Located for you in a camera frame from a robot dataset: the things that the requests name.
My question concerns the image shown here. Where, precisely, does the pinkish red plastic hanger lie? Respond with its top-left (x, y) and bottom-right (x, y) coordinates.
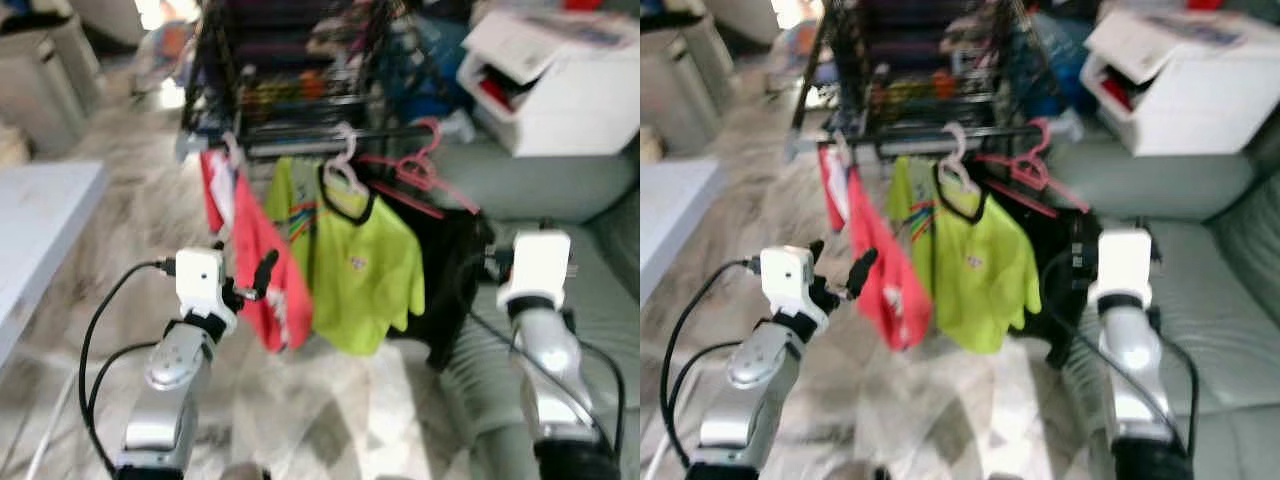
top-left (975, 117), bottom-right (1093, 219)
top-left (358, 117), bottom-right (483, 219)

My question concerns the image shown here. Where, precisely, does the black garment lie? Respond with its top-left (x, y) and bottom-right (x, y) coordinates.
top-left (985, 175), bottom-right (1101, 371)
top-left (365, 178), bottom-right (496, 373)

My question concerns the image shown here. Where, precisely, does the red shirt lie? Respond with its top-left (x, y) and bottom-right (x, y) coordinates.
top-left (818, 145), bottom-right (936, 353)
top-left (198, 148), bottom-right (314, 354)

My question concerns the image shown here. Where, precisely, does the lime green shirt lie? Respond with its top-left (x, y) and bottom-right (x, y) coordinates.
top-left (264, 155), bottom-right (427, 358)
top-left (885, 155), bottom-right (1043, 356)

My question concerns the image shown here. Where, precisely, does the light grey folding table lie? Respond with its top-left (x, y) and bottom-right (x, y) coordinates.
top-left (0, 160), bottom-right (109, 373)
top-left (640, 158), bottom-right (726, 306)

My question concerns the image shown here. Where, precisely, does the black metal drying rack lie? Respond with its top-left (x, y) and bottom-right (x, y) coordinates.
top-left (785, 0), bottom-right (1086, 163)
top-left (178, 0), bottom-right (471, 163)

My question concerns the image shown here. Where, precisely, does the white cabinet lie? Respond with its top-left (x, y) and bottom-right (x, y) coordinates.
top-left (640, 20), bottom-right (723, 156)
top-left (0, 12), bottom-right (103, 159)

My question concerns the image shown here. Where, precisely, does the blue bag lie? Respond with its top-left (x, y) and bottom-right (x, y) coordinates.
top-left (1008, 15), bottom-right (1091, 113)
top-left (385, 15), bottom-right (471, 121)

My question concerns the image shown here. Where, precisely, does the grey green leather sofa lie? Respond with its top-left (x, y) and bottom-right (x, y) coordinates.
top-left (1045, 105), bottom-right (1280, 480)
top-left (400, 135), bottom-right (641, 480)

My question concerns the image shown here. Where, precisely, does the white storage drawer box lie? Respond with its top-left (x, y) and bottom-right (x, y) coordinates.
top-left (1078, 5), bottom-right (1280, 158)
top-left (456, 8), bottom-right (641, 159)

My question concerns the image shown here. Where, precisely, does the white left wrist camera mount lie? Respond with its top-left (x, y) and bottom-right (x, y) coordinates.
top-left (758, 245), bottom-right (831, 331)
top-left (174, 247), bottom-right (239, 336)

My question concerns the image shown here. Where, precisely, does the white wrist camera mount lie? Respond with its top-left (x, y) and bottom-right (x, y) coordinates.
top-left (1087, 228), bottom-right (1154, 309)
top-left (496, 230), bottom-right (574, 313)
top-left (758, 245), bottom-right (831, 331)
top-left (174, 247), bottom-right (239, 336)

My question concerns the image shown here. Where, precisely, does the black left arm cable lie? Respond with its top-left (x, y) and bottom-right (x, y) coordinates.
top-left (660, 257), bottom-right (766, 471)
top-left (78, 258), bottom-right (179, 476)

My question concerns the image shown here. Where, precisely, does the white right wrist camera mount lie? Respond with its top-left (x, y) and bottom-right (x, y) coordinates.
top-left (1087, 228), bottom-right (1154, 309)
top-left (496, 230), bottom-right (574, 313)

